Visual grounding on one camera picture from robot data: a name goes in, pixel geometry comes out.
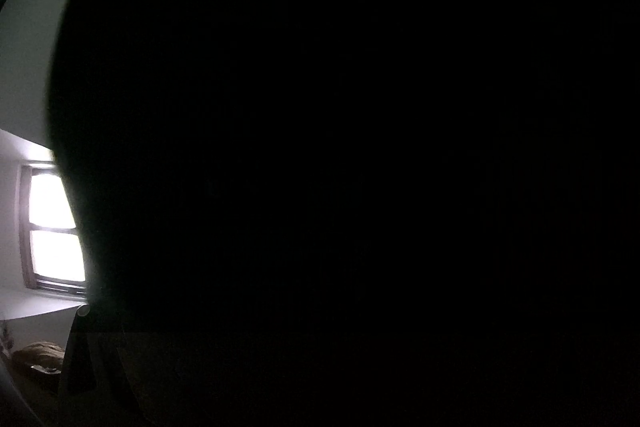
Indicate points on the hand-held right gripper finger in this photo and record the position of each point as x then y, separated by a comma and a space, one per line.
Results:
80, 352

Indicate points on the black garment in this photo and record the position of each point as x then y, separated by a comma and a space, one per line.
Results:
350, 132

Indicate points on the brown crumpled cloth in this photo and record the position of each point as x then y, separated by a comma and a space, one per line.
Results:
40, 353

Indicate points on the window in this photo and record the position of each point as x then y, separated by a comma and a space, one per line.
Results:
52, 232

